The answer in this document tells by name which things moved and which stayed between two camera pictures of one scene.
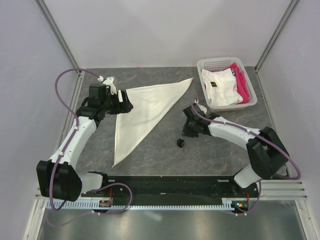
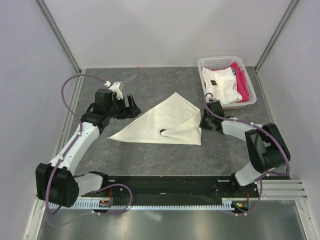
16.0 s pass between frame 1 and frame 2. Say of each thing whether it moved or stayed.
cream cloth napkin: moved
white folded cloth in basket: stayed
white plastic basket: stayed
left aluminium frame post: stayed
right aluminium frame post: stayed
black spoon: moved
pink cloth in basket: stayed
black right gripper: moved
